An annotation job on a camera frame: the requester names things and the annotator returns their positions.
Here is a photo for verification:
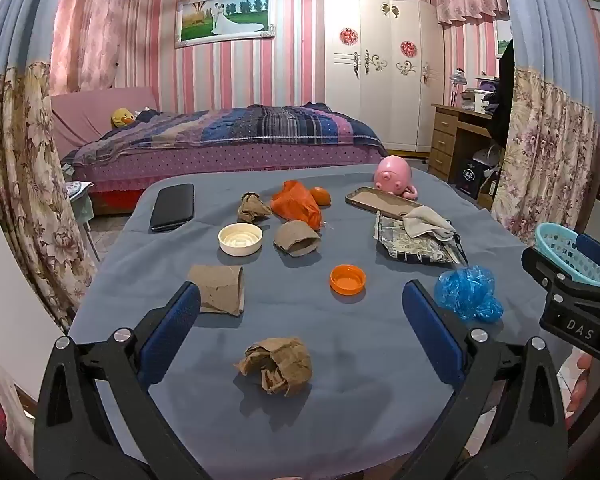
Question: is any grey-blue tablecloth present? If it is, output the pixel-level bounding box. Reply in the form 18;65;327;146
67;164;576;480

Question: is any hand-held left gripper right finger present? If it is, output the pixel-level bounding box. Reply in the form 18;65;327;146
401;279;571;480

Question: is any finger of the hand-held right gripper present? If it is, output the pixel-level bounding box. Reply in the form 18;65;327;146
521;246;581;301
575;232;600;292

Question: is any framed wedding picture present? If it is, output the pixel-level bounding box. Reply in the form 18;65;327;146
174;0;277;49

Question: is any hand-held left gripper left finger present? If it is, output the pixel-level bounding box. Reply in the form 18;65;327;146
32;280;203;480

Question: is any striped patchwork quilt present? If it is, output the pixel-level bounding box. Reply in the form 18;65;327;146
62;103;388;168

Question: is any flattened cardboard tube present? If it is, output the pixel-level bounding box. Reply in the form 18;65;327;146
273;220;322;257

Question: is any pink window curtain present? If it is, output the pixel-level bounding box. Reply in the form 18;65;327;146
50;0;151;96

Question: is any light blue plastic basket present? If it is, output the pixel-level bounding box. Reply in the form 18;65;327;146
534;222;600;288

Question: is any desk lamp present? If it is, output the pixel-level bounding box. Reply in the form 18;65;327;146
448;68;468;107

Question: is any blue plastic bag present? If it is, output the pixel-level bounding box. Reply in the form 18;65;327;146
434;266;504;322

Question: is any black box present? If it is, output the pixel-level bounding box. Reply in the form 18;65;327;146
455;158;486;200

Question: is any smartphone in tan case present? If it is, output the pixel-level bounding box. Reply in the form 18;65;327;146
345;186;425;221

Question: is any printed wrapper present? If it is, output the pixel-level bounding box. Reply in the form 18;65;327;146
372;211;463;265

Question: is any black hanging jacket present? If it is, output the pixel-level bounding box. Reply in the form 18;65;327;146
489;37;516;148

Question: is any bed with purple mattress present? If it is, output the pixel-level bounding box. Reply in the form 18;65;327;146
50;86;388;216

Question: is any pink pig toy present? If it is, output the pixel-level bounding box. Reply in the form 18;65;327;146
373;155;420;200

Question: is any crumpled torn cardboard tube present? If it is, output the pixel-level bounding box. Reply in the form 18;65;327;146
233;337;313;397

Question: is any blue floral curtain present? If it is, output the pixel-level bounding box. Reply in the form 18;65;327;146
490;0;600;246
0;0;101;331

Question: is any black smartphone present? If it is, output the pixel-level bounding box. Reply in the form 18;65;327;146
149;183;196;233

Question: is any orange plastic lid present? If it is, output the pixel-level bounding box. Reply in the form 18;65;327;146
329;264;367;297

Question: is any green stool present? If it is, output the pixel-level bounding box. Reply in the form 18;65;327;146
70;192;101;261

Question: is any white cloth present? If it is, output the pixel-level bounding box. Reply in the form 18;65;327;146
402;206;457;241

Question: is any person's right hand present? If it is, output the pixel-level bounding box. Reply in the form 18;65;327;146
565;352;597;428

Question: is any small black tool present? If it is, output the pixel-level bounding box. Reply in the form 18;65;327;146
450;232;470;266

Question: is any orange plastic bag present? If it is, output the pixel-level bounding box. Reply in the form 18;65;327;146
270;180;323;232

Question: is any white plastic lid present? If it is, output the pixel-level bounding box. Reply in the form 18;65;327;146
218;223;263;256

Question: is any crumpled brown paper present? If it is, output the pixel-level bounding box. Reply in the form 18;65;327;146
237;191;272;224

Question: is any white wardrobe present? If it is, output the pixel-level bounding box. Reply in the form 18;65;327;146
322;0;446;153

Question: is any brown cardboard tube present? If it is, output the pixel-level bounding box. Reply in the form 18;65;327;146
187;264;245;317

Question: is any wooden desk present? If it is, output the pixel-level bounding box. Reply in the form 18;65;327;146
428;103;506;186

